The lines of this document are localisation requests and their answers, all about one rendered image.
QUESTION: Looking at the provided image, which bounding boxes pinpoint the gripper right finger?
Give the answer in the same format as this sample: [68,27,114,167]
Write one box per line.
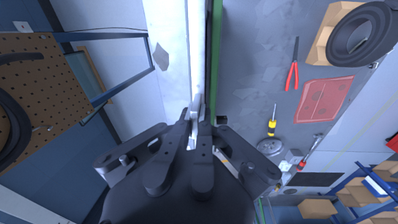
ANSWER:
[191,106,283,201]

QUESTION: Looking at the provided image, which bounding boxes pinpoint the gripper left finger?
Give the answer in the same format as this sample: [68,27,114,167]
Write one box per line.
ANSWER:
[93,106,192,198]

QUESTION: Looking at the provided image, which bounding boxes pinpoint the light grey key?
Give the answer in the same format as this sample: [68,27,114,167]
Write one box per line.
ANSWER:
[186,93,206,152]

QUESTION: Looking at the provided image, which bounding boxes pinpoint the blue cab door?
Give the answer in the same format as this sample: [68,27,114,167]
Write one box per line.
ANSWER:
[0,31,156,224]

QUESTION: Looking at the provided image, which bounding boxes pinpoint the glass window pane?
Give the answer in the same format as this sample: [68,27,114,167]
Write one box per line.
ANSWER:
[63,50,108,127]

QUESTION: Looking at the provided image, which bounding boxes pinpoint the red flat tray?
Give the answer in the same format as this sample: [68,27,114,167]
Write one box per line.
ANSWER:
[293,75,356,124]

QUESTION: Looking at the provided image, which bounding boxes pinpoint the open cardboard box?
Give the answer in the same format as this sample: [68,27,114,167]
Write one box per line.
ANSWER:
[304,0,365,67]

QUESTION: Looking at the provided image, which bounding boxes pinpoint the grey round disc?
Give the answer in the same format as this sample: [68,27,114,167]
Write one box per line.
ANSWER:
[256,138,285,158]

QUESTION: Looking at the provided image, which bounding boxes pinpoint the small grey box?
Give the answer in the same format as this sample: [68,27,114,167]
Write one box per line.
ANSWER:
[284,149,304,165]

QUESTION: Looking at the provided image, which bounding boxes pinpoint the green edge strip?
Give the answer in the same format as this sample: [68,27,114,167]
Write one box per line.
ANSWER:
[209,0,224,125]

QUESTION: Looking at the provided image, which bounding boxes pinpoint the closed cardboard box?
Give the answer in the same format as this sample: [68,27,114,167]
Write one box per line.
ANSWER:
[297,198,339,220]

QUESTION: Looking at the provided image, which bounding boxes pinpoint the metal peg hook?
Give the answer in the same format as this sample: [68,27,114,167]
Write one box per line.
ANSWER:
[31,124,54,133]

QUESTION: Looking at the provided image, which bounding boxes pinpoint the brown pegboard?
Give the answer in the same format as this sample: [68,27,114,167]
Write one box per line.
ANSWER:
[0,32,96,177]

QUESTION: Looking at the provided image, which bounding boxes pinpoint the black rubber seal loop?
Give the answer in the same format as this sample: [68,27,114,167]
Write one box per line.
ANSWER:
[0,86,33,173]

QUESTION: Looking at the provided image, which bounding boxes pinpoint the blue shelf unit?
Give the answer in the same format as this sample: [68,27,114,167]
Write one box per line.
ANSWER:
[317,160,398,224]

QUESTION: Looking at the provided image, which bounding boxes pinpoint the black rubber coil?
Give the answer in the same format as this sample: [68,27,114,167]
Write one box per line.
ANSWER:
[325,1,398,68]

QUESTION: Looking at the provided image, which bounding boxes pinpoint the red box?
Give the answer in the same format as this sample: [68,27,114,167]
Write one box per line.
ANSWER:
[385,132,398,154]

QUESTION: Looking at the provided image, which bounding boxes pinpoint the yellow handled screwdriver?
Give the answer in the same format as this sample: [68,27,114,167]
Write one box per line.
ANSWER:
[267,103,278,138]

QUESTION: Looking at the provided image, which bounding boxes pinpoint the red handled ratchet wrench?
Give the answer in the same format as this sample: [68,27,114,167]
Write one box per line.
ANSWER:
[295,133,325,173]

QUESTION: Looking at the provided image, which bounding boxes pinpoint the white upright rail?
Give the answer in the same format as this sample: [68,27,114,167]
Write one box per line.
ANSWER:
[186,0,207,97]

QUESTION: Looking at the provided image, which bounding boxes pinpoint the red handled pliers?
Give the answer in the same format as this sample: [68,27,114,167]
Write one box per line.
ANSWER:
[284,35,301,92]

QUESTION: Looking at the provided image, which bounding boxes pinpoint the white wall switch plate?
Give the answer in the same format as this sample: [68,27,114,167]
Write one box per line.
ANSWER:
[12,20,34,34]

